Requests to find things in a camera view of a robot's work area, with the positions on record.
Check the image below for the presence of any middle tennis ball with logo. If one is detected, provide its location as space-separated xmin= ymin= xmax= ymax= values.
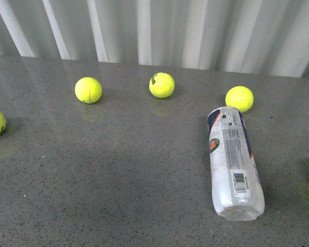
xmin=149 ymin=73 xmax=175 ymax=99

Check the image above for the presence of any tennis ball behind can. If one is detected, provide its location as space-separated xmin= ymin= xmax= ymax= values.
xmin=225 ymin=86 xmax=254 ymax=113

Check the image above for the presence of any clear plastic tennis ball can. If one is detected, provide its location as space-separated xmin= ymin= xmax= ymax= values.
xmin=207 ymin=107 xmax=265 ymax=221

